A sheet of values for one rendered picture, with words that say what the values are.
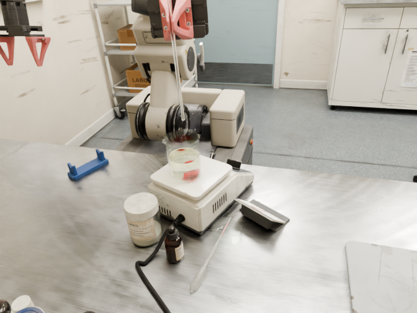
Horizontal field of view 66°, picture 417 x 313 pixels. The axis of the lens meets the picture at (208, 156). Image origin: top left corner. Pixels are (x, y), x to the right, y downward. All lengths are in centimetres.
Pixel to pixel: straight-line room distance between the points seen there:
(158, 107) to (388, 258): 107
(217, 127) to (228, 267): 110
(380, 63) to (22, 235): 273
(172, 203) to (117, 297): 18
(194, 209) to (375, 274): 30
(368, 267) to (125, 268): 39
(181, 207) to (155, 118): 84
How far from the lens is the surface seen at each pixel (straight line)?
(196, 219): 58
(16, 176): 93
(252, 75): 358
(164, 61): 140
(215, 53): 360
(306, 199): 70
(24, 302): 49
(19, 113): 228
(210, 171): 62
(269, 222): 61
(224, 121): 156
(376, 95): 306
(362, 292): 55
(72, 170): 83
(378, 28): 292
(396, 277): 59
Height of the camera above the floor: 118
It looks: 31 degrees down
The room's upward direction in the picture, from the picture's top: 3 degrees counter-clockwise
